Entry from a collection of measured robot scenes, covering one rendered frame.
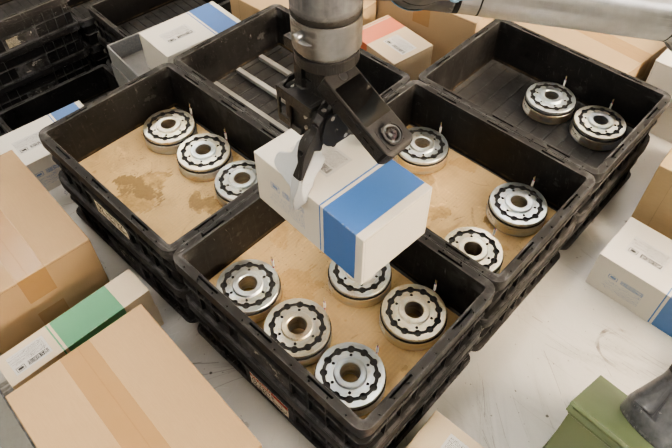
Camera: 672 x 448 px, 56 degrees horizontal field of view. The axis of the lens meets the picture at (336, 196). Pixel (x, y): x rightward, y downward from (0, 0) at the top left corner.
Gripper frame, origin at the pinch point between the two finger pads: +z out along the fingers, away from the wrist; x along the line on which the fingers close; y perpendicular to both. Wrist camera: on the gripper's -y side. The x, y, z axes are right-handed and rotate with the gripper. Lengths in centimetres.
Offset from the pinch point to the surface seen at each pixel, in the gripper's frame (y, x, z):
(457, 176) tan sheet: 4.7, -35.4, 28.0
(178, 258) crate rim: 17.8, 17.0, 17.8
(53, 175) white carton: 69, 19, 37
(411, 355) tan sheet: -14.3, -1.2, 28.1
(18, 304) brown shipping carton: 37, 38, 29
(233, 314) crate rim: 4.3, 16.9, 17.9
